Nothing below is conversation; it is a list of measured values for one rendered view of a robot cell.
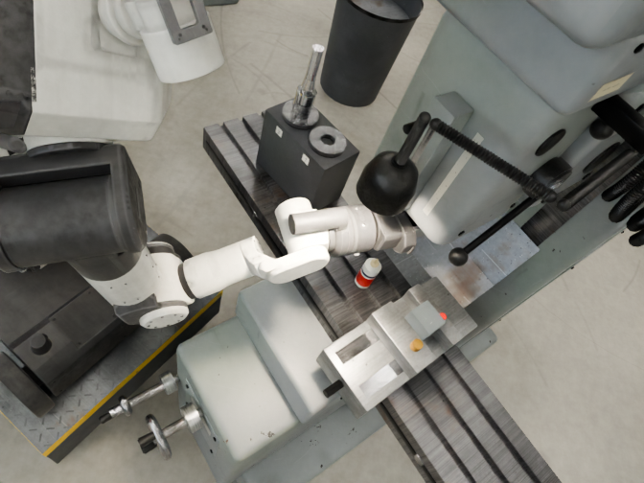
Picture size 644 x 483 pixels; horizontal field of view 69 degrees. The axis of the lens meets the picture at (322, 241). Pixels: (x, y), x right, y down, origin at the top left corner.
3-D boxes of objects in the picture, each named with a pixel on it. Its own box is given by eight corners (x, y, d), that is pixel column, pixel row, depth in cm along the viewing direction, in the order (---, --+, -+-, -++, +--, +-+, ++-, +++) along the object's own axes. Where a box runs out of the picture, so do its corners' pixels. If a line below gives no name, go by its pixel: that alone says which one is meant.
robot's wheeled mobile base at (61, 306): (-96, 264, 140) (-163, 196, 113) (61, 175, 169) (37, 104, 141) (49, 409, 129) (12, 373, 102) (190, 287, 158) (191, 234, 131)
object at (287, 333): (302, 427, 113) (313, 416, 103) (232, 310, 125) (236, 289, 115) (444, 332, 137) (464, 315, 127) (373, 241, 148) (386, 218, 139)
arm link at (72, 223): (48, 290, 59) (-8, 249, 46) (47, 226, 62) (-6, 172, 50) (146, 274, 61) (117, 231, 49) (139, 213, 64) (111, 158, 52)
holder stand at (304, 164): (307, 218, 122) (326, 167, 105) (255, 161, 128) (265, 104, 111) (339, 197, 128) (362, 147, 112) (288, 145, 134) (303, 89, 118)
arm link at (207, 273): (261, 287, 84) (161, 325, 84) (245, 236, 87) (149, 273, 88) (241, 273, 74) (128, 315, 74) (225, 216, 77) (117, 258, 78)
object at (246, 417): (218, 492, 154) (234, 466, 105) (174, 404, 165) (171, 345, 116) (397, 369, 192) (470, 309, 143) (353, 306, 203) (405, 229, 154)
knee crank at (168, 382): (104, 431, 125) (102, 427, 120) (96, 411, 127) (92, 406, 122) (183, 389, 135) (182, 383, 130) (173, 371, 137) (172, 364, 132)
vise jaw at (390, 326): (409, 379, 97) (417, 373, 94) (365, 320, 102) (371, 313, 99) (428, 364, 100) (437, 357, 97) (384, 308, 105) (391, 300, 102)
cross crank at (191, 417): (152, 473, 114) (149, 467, 105) (132, 429, 118) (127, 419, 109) (212, 436, 122) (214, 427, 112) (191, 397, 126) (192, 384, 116)
